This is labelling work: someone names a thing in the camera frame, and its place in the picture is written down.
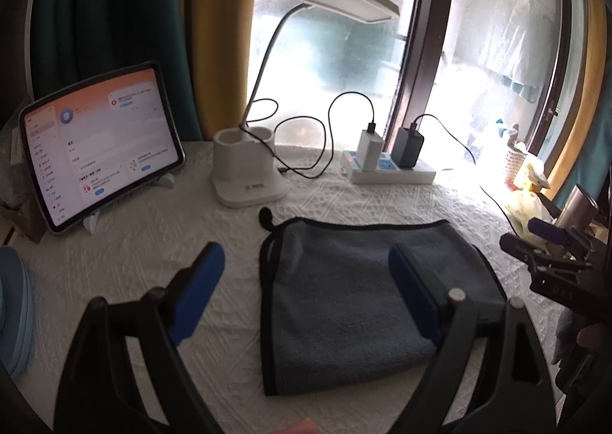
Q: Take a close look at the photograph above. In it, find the grey steel tumbler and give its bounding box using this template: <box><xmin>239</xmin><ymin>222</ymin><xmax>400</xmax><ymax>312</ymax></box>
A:
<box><xmin>555</xmin><ymin>184</ymin><xmax>599</xmax><ymax>232</ymax></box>

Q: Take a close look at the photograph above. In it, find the purple and grey towel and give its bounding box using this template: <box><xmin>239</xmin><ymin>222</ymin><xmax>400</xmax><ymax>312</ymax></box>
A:
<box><xmin>258</xmin><ymin>208</ymin><xmax>506</xmax><ymax>396</ymax></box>

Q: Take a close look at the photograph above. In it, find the yellow curtain right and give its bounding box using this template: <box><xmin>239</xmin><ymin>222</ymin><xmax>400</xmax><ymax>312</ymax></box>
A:
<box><xmin>545</xmin><ymin>0</ymin><xmax>607</xmax><ymax>200</ymax></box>

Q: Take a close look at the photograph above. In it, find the yellow plastic bag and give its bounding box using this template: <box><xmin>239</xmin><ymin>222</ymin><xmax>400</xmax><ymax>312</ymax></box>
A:
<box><xmin>506</xmin><ymin>143</ymin><xmax>553</xmax><ymax>240</ymax></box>

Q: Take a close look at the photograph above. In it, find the white textured tablecloth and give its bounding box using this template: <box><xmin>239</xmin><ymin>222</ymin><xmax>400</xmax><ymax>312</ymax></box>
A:
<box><xmin>13</xmin><ymin>142</ymin><xmax>561</xmax><ymax>433</ymax></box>

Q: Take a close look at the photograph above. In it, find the dark window frame post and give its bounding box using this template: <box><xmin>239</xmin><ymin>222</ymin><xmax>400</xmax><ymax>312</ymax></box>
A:
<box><xmin>385</xmin><ymin>0</ymin><xmax>451</xmax><ymax>150</ymax></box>

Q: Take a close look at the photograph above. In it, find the teal curtain left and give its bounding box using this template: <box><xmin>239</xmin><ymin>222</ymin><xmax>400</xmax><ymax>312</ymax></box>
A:
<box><xmin>30</xmin><ymin>0</ymin><xmax>203</xmax><ymax>141</ymax></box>

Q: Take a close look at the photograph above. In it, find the blue round tray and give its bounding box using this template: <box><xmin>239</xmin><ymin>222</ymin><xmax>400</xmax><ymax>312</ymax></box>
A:
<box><xmin>0</xmin><ymin>246</ymin><xmax>34</xmax><ymax>379</ymax></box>

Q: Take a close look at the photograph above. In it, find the yellow curtain left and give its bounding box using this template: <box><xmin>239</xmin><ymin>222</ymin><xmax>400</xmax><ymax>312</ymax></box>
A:
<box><xmin>184</xmin><ymin>0</ymin><xmax>254</xmax><ymax>140</ymax></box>

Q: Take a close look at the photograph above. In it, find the white charger plug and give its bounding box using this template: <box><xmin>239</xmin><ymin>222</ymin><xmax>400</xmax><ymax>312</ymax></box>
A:
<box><xmin>356</xmin><ymin>130</ymin><xmax>384</xmax><ymax>172</ymax></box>

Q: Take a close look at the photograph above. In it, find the black charger plug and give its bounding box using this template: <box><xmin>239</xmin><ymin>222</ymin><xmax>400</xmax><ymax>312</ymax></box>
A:
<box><xmin>391</xmin><ymin>124</ymin><xmax>424</xmax><ymax>169</ymax></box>

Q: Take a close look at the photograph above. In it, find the white power strip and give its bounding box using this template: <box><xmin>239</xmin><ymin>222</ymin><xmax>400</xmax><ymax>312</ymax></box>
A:
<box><xmin>340</xmin><ymin>151</ymin><xmax>437</xmax><ymax>185</ymax></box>

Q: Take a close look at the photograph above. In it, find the white perforated basket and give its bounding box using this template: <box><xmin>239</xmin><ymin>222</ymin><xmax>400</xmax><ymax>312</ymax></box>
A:
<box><xmin>504</xmin><ymin>147</ymin><xmax>527</xmax><ymax>184</ymax></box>

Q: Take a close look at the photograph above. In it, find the tablet on white stand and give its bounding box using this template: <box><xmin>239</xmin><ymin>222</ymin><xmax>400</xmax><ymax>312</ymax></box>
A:
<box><xmin>19</xmin><ymin>62</ymin><xmax>185</xmax><ymax>234</ymax></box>

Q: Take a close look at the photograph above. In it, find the right hand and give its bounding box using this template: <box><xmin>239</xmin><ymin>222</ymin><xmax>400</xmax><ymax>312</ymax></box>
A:
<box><xmin>553</xmin><ymin>308</ymin><xmax>607</xmax><ymax>393</ymax></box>

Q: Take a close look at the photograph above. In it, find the yellow curtain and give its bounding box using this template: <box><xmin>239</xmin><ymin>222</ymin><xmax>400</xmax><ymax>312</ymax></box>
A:
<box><xmin>545</xmin><ymin>0</ymin><xmax>607</xmax><ymax>200</ymax></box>
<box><xmin>184</xmin><ymin>0</ymin><xmax>254</xmax><ymax>140</ymax></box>

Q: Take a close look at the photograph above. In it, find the white desk lamp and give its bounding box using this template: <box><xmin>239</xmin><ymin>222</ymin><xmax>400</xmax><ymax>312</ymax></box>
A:
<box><xmin>212</xmin><ymin>0</ymin><xmax>399</xmax><ymax>208</ymax></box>

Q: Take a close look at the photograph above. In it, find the black cable white charger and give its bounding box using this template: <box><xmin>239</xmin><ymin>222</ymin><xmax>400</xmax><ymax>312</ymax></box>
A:
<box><xmin>238</xmin><ymin>91</ymin><xmax>379</xmax><ymax>179</ymax></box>

